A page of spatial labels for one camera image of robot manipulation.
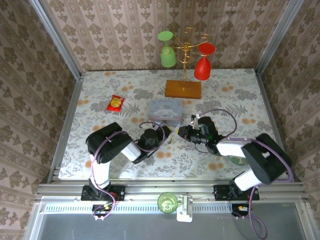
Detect blue cartoon tin box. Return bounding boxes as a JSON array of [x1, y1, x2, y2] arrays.
[[146, 98, 183, 128]]

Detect leaf pattern bowl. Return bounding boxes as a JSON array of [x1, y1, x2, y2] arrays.
[[228, 156, 248, 166]]

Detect red snack packet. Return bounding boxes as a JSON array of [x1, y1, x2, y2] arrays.
[[106, 94, 126, 112]]

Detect floral tablecloth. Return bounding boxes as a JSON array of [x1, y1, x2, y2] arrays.
[[58, 68, 288, 180]]

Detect red wine glass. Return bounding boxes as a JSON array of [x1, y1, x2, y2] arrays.
[[193, 42, 216, 81]]

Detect clear green cup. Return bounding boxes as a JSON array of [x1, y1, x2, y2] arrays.
[[156, 191, 179, 215]]

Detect green wine glass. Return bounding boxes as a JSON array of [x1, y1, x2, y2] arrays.
[[157, 30, 177, 68]]

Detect black connector box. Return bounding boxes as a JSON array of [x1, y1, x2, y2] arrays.
[[231, 203, 253, 218], [91, 204, 114, 218]]

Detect grey metal panel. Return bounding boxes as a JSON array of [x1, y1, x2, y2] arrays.
[[24, 197, 320, 240]]

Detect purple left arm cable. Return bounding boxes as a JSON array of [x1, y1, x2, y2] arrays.
[[89, 121, 166, 221]]

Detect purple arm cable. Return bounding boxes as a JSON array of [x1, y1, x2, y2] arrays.
[[89, 121, 166, 221], [194, 108, 295, 240]]

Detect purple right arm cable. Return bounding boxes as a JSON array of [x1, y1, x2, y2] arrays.
[[194, 108, 295, 240]]

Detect gold wire rack wooden base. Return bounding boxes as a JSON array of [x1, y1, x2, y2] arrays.
[[164, 26, 213, 100]]

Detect aluminium front rail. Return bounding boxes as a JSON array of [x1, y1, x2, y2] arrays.
[[34, 178, 311, 202]]

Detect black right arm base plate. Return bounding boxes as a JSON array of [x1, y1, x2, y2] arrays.
[[213, 184, 260, 201]]

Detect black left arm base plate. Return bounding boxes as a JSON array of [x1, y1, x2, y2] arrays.
[[81, 185, 126, 202]]

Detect slotted grey cable duct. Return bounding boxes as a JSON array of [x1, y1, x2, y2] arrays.
[[43, 202, 233, 213]]

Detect aluminium side rail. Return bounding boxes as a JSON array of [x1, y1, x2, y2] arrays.
[[46, 72, 85, 183], [253, 69, 296, 182]]

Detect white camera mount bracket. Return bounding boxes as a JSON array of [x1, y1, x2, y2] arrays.
[[176, 194, 194, 223]]

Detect aluminium corner post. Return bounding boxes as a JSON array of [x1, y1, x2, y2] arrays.
[[28, 0, 83, 80], [254, 0, 306, 76]]

